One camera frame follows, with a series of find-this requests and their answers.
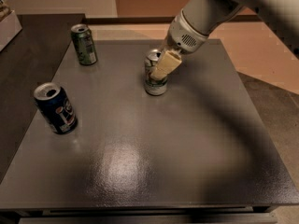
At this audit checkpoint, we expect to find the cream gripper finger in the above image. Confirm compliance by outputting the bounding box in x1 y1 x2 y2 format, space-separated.
149 50 182 80

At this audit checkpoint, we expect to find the white 7up can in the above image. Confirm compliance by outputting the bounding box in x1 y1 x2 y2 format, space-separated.
144 49 167 96

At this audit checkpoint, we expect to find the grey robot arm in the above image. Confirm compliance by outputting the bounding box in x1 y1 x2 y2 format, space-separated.
150 0 299 80

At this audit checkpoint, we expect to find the green soda can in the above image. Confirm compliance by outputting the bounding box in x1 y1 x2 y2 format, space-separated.
71 24 97 65

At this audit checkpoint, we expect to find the blue pepsi can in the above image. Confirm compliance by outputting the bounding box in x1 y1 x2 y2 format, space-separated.
34 82 78 134

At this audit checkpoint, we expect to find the white box at left edge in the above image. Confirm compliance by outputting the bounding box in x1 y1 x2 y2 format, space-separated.
0 10 22 51

